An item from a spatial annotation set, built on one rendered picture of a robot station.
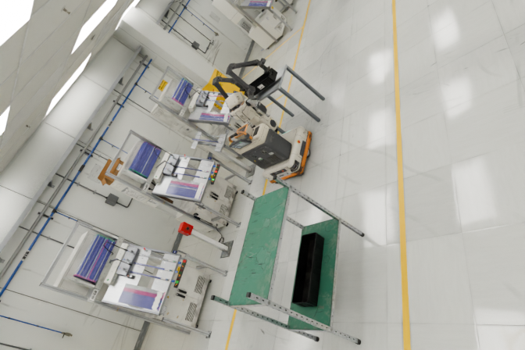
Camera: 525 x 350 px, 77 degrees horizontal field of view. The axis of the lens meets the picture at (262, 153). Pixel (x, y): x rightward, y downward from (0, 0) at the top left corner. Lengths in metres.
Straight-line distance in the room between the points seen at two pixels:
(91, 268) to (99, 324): 1.75
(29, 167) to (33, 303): 1.97
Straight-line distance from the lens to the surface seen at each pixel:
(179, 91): 5.80
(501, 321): 2.55
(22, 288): 5.92
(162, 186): 4.95
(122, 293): 4.49
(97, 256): 4.54
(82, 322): 6.05
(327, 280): 2.82
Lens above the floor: 2.34
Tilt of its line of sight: 25 degrees down
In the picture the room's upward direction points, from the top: 56 degrees counter-clockwise
